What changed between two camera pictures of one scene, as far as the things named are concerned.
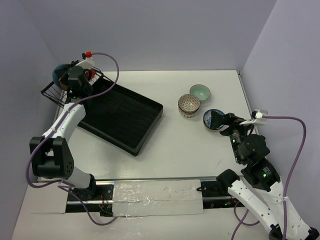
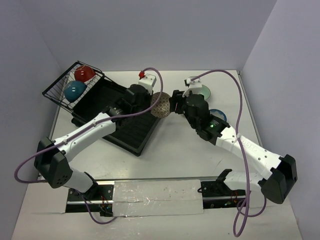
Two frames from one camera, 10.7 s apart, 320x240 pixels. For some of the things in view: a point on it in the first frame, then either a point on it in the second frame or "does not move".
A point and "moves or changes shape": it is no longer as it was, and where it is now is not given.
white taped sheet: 157,198 does not move
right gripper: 217,118 -> 177,98
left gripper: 75,66 -> 148,100
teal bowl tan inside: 60,74 moves or changes shape
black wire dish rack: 56,93 does not move
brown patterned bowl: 188,103 moves or changes shape
